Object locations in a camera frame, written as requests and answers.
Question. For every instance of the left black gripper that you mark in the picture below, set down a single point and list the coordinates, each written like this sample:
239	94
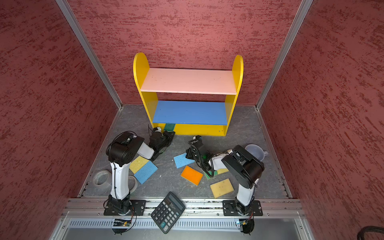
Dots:
167	135

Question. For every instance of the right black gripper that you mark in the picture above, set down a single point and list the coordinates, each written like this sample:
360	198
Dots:
189	155

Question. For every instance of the dark green scrub sponge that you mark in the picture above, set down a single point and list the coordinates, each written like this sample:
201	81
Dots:
169	127

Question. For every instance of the blue sponge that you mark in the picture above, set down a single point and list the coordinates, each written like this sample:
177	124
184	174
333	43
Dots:
182	160
145	172

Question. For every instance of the bright green sponge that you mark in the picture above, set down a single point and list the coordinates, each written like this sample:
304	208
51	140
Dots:
208	176

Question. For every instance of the yellow sponge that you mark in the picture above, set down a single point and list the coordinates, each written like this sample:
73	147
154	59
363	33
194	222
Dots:
221	188
137	164
221	171

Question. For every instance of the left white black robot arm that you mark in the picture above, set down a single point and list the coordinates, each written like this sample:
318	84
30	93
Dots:
121	152

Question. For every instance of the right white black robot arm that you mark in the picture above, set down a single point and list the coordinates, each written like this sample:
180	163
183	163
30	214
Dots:
246	169

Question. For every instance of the yellow shelf pink blue boards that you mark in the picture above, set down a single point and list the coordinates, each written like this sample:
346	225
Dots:
189	117

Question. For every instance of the orange sponge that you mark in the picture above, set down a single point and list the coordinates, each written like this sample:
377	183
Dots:
192	175

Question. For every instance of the clear tape roll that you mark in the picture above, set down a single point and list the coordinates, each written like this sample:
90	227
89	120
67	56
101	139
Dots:
133	184

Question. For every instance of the black calculator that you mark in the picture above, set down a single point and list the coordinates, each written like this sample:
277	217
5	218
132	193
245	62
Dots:
167	213

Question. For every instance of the grey plastic cup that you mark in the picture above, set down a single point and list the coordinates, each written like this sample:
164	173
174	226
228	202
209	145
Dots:
256	151

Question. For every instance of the grey tape roll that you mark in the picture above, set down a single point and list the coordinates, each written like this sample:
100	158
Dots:
102	179

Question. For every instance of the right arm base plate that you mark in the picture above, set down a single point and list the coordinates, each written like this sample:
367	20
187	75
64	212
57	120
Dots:
235	208

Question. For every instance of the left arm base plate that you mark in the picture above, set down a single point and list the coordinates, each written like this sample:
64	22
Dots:
137	207

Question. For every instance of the right circuit board with wires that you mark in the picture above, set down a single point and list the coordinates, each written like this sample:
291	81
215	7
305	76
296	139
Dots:
246	226

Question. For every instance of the circuit board with wires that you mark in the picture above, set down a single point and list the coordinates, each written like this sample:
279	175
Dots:
246	226
121	226

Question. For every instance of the left circuit board with wires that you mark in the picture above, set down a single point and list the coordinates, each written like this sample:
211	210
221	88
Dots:
121	226

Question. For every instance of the aluminium front rail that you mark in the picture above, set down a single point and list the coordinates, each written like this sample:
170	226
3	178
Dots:
200	214

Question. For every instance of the left aluminium corner post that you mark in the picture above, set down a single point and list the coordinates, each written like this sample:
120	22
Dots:
75	26

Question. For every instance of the aluminium corner post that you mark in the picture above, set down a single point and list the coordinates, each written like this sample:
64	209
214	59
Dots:
75	26
292	33

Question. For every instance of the right aluminium corner post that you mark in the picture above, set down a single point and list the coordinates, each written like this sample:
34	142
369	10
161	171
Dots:
292	33

